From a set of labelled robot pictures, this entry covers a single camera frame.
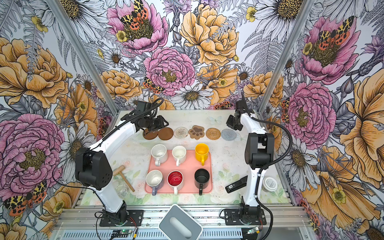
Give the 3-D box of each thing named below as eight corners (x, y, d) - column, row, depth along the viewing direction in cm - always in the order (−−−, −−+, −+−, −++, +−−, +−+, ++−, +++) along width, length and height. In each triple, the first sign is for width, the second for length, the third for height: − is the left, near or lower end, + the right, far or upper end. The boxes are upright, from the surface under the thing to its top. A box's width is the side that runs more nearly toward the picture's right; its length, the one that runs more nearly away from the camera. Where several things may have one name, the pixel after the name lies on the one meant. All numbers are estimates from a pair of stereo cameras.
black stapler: (228, 195, 83) (229, 192, 80) (224, 189, 86) (226, 186, 82) (248, 184, 87) (251, 181, 84) (245, 178, 89) (247, 175, 86)
